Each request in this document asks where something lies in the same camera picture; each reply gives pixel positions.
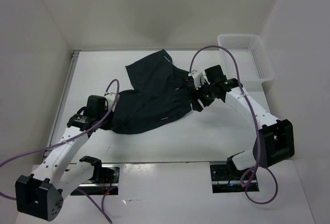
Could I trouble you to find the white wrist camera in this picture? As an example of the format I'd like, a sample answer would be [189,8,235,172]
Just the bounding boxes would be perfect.
[188,70,207,90]
[104,92,119,110]

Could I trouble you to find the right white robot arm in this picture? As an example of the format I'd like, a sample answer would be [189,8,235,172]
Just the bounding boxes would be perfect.
[184,65,295,179]

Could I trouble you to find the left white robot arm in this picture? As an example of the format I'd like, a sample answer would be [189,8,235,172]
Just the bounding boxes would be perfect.
[15,92,119,221]

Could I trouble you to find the dark navy shorts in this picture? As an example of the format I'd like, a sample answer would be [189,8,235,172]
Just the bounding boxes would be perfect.
[111,50,192,135]

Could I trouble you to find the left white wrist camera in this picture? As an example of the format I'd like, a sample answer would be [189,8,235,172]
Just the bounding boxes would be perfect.
[104,92,119,110]

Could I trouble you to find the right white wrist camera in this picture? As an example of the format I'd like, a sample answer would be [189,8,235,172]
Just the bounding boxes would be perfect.
[188,70,207,90]

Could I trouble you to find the white plastic mesh basket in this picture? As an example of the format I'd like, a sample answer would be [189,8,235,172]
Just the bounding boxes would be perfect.
[218,34,275,84]

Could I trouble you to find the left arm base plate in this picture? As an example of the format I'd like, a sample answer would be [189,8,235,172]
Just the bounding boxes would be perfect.
[70,164,120,196]

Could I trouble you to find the aluminium table edge rail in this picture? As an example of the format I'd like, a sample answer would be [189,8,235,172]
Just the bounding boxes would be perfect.
[46,50,81,147]

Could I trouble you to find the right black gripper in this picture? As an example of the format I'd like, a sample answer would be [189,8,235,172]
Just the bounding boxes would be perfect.
[187,78,216,112]

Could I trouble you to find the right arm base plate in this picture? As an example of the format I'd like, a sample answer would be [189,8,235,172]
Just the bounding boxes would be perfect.
[209,162,245,194]

